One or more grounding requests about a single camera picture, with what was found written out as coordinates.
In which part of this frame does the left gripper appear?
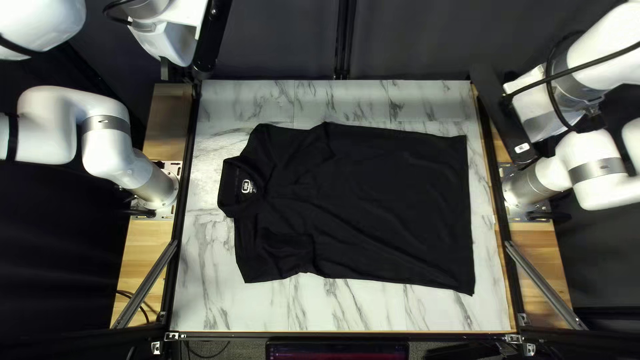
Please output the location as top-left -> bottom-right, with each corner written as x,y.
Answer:
130,0 -> 208,68

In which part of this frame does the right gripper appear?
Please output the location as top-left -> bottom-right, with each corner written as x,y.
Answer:
502,63 -> 590,144

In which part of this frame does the black t-shirt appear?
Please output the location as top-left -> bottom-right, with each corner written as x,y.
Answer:
217,121 -> 476,297

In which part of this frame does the laptop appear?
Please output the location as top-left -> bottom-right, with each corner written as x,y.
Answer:
265,340 -> 411,360

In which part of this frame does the black cable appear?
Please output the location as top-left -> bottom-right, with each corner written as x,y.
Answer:
102,0 -> 138,26
502,42 -> 640,133
116,289 -> 152,326

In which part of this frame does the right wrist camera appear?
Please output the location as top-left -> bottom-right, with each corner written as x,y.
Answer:
470,65 -> 539,168

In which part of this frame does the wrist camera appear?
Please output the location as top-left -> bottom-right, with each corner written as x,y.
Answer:
192,0 -> 232,76
470,65 -> 539,168

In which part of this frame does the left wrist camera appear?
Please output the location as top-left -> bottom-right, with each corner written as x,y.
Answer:
192,0 -> 232,76

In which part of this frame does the black frame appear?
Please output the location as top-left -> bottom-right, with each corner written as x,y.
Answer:
110,0 -> 591,358

